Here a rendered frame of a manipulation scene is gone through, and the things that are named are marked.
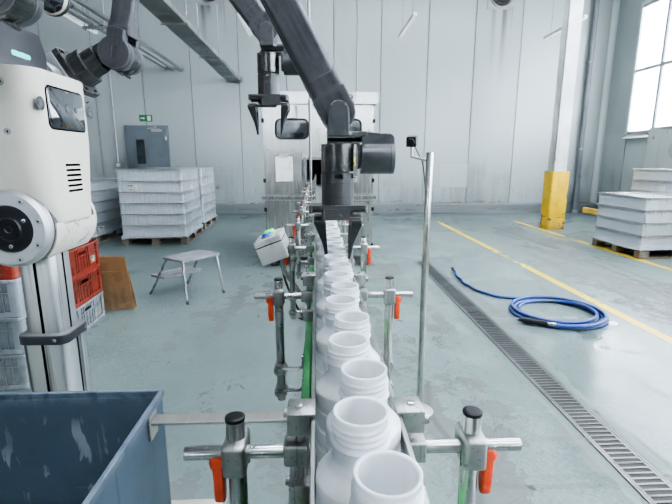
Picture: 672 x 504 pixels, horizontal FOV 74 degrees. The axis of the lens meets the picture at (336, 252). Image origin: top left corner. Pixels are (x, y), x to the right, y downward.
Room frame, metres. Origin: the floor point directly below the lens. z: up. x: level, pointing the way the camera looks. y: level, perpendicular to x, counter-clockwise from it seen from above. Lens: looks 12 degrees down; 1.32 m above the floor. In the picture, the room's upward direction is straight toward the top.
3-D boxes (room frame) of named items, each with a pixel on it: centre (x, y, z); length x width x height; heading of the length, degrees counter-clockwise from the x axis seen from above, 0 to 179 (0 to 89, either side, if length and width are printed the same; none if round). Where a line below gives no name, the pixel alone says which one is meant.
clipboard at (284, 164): (5.45, 0.62, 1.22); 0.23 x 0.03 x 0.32; 93
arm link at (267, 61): (1.24, 0.17, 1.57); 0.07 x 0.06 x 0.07; 93
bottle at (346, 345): (0.38, -0.01, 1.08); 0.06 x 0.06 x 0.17
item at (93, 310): (3.35, 2.17, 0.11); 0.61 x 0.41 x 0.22; 5
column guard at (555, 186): (8.69, -4.25, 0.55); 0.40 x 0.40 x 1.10; 3
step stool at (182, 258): (4.30, 1.50, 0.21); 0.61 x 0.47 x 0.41; 56
